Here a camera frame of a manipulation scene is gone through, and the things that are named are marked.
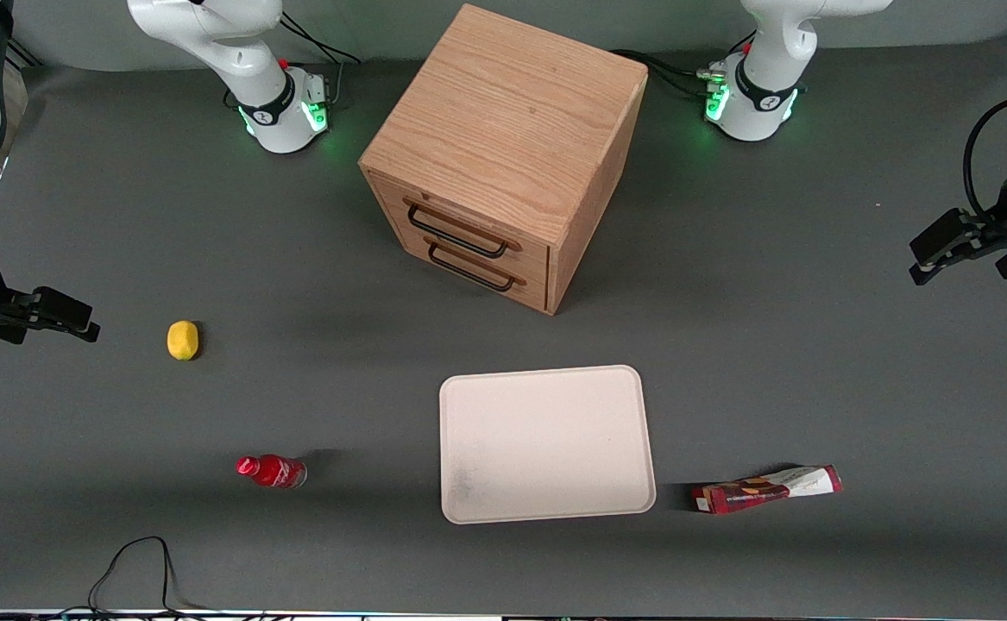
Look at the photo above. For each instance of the red cookie box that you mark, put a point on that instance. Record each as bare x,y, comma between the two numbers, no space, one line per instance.
762,490

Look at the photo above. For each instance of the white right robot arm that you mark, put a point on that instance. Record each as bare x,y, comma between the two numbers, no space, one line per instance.
236,52

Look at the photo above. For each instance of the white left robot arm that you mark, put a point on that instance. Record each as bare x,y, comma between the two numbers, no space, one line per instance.
770,52

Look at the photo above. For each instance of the cream plastic tray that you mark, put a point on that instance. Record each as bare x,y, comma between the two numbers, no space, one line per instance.
546,444

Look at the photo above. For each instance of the yellow lemon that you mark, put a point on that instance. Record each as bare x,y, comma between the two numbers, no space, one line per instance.
182,340

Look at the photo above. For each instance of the red cola bottle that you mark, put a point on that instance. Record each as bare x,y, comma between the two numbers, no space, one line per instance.
274,472

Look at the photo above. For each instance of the wooden drawer front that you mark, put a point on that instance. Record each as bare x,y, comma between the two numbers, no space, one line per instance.
520,254
531,293

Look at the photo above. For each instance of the wooden drawer cabinet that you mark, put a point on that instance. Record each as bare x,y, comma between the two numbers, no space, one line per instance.
512,112

